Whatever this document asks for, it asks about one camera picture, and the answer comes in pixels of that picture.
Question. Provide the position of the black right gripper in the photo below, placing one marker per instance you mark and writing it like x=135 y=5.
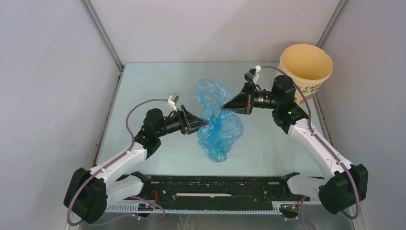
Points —
x=246 y=96

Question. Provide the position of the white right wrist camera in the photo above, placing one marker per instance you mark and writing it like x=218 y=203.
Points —
x=252 y=75

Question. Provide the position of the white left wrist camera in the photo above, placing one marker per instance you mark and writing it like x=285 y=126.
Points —
x=172 y=100

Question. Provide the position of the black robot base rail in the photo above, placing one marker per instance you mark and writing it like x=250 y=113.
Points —
x=217 y=192

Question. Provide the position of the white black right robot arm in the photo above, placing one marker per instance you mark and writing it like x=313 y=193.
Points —
x=343 y=185

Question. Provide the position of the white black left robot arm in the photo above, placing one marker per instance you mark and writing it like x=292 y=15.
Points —
x=91 y=191

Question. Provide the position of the yellow printed trash bin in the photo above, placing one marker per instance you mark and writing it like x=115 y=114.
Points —
x=308 y=66

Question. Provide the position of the blue plastic trash bag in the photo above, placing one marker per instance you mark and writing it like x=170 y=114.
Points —
x=224 y=128

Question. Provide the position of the small lit circuit board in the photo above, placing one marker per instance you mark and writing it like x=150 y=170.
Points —
x=145 y=207

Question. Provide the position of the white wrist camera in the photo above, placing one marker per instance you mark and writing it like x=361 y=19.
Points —
x=252 y=75
x=172 y=100

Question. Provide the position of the aluminium corner frame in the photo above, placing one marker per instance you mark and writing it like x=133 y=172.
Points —
x=96 y=21
x=332 y=22

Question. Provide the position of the aluminium corner frame left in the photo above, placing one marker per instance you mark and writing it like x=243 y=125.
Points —
x=96 y=21

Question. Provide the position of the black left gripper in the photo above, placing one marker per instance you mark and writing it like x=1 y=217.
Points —
x=191 y=123

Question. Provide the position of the aluminium corner frame right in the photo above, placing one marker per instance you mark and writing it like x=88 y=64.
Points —
x=332 y=22

